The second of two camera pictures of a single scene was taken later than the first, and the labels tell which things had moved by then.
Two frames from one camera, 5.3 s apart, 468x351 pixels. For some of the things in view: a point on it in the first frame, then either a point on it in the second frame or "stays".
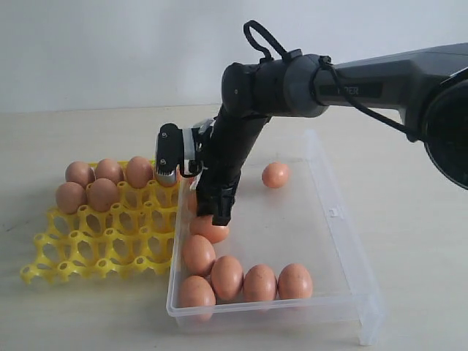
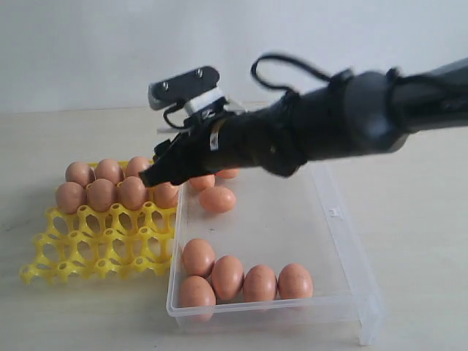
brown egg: (295, 281) stays
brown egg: (203, 225) -> (133, 193)
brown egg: (78, 172) stays
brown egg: (69, 196) stays
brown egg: (138, 172) stays
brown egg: (192, 202) -> (166, 195)
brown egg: (109, 168) stays
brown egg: (227, 280) stays
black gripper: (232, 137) -> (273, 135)
